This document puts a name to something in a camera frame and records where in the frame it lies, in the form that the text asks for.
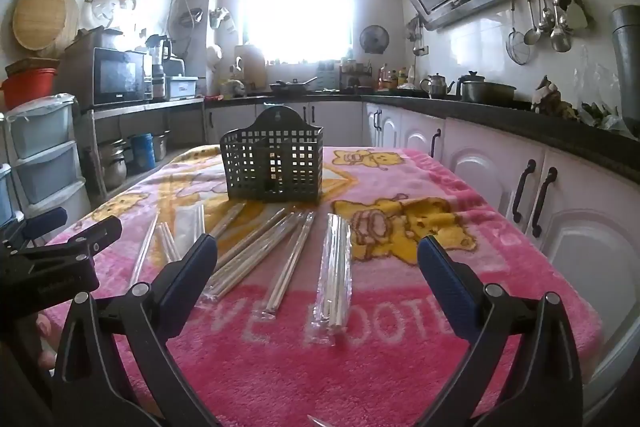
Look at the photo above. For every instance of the steel kettle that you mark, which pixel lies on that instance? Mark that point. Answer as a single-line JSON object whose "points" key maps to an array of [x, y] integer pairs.
{"points": [[437, 87]]}

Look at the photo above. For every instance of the round bamboo sieve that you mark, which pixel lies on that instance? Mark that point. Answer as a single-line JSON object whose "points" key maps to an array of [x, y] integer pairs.
{"points": [[42, 17]]}

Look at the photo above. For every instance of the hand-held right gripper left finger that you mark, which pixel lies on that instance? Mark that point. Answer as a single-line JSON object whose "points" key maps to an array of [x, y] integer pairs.
{"points": [[192, 272]]}

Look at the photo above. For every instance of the small steel pot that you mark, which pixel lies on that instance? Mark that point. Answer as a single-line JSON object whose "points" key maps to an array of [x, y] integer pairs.
{"points": [[160, 146]]}

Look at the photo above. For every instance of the person's left hand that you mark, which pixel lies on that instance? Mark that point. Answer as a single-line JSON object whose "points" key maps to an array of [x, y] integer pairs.
{"points": [[45, 329]]}

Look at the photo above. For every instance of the brown figurine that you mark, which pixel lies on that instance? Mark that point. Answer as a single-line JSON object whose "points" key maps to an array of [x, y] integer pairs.
{"points": [[550, 99]]}

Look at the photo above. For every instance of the pile of chopsticks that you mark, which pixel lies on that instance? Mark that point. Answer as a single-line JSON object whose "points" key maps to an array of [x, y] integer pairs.
{"points": [[287, 257]]}

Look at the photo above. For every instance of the blue plastic bucket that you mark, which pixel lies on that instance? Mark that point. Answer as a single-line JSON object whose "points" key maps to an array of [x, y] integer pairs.
{"points": [[143, 152]]}

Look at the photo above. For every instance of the grey vent pipe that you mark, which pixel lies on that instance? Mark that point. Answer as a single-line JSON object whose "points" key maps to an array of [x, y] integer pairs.
{"points": [[627, 67]]}

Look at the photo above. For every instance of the white dish container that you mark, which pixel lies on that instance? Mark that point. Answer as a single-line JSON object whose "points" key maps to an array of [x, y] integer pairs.
{"points": [[181, 88]]}

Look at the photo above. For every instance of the grey plastic drawer unit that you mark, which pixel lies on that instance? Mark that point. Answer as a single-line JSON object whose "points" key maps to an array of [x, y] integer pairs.
{"points": [[45, 152]]}

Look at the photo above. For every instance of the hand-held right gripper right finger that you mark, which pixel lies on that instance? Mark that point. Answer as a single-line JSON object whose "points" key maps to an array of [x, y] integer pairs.
{"points": [[447, 287]]}

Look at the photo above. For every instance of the black blender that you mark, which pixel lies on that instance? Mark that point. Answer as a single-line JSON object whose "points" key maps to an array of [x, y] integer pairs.
{"points": [[159, 57]]}

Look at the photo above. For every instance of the dark green perforated utensil basket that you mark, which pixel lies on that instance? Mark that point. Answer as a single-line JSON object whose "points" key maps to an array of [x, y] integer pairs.
{"points": [[272, 162]]}

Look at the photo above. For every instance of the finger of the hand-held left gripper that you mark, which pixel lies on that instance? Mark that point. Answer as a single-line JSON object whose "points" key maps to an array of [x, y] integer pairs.
{"points": [[100, 232], [47, 221]]}

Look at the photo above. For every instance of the rail of hanging ladles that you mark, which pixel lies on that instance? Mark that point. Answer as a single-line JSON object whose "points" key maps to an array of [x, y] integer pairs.
{"points": [[550, 17]]}

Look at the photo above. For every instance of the small wall fan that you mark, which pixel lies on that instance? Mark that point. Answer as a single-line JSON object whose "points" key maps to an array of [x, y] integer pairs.
{"points": [[374, 39]]}

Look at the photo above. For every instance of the spice rack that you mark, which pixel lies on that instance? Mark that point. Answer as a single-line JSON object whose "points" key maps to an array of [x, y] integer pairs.
{"points": [[356, 77]]}

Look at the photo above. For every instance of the white thermos jug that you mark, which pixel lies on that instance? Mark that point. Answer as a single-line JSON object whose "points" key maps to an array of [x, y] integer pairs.
{"points": [[214, 57]]}

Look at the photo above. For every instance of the black kitchen countertop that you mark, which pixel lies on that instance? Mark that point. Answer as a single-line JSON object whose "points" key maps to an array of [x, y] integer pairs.
{"points": [[500, 119]]}

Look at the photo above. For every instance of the black frying pan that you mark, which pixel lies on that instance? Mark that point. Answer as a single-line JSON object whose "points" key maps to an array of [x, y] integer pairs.
{"points": [[287, 87]]}

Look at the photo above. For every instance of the large steel pot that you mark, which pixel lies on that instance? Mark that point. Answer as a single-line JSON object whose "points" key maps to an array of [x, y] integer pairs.
{"points": [[114, 164]]}

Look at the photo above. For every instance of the row of condiment bottles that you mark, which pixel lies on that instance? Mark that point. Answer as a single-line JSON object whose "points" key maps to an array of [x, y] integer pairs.
{"points": [[397, 78]]}

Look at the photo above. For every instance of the black microwave oven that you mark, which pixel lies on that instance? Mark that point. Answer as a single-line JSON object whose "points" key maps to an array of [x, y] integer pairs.
{"points": [[120, 77]]}

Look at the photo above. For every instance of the kitchen window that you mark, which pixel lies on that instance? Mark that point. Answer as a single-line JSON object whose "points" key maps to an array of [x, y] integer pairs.
{"points": [[297, 2]]}

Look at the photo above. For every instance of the wooden cutting board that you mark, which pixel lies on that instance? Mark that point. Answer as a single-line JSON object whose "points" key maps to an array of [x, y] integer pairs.
{"points": [[251, 67]]}

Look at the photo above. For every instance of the plastic bag of greens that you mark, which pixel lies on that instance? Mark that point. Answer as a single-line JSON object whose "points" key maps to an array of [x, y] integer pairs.
{"points": [[602, 117]]}

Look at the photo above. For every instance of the steel cooking pot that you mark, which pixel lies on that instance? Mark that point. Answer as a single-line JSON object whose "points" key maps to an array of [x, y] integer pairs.
{"points": [[487, 93]]}

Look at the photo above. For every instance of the pink printed blanket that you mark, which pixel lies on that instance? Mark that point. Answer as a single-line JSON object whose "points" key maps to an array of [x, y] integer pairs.
{"points": [[350, 372]]}

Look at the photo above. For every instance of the red plastic basin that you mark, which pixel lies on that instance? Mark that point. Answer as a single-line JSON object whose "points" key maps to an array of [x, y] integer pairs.
{"points": [[27, 87]]}

